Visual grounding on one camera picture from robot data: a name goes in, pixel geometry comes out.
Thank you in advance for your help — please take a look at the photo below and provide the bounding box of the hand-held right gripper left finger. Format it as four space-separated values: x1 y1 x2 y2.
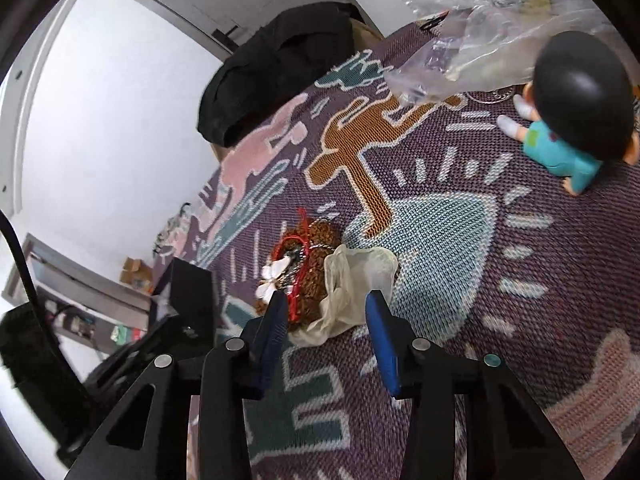
65 290 291 480

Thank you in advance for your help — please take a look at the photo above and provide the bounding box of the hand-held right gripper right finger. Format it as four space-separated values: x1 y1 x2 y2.
365 290 583 480

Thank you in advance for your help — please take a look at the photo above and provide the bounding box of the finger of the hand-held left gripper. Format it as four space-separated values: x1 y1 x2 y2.
82 310 211 396

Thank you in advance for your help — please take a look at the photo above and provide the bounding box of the red cord bracelet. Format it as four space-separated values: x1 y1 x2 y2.
272 207 313 323

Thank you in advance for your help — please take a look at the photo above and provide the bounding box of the black jewelry box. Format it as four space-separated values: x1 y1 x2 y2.
149 259 219 346

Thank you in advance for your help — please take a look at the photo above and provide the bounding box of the brown bead necklace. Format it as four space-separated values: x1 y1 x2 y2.
252 220 346 333

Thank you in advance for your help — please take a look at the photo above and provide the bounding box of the grey shelf unit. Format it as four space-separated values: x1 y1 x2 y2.
2 232 156 356

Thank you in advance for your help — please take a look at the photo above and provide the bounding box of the cardboard box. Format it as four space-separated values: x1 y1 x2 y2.
122 257 153 286

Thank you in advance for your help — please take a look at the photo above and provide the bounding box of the printed blanket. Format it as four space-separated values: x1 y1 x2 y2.
150 22 640 480

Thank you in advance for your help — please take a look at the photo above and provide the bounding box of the rack with clothes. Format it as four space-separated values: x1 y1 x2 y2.
152 202 193 256

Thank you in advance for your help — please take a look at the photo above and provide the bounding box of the black jacket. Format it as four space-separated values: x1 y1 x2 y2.
196 2 373 148

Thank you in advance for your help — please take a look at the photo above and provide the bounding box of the large clear plastic bag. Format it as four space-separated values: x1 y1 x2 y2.
385 0 621 106

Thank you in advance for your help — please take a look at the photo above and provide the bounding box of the doll with black hair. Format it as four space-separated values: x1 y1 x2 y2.
497 30 640 196

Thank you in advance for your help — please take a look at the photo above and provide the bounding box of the black cable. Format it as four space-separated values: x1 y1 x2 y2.
0 210 66 376

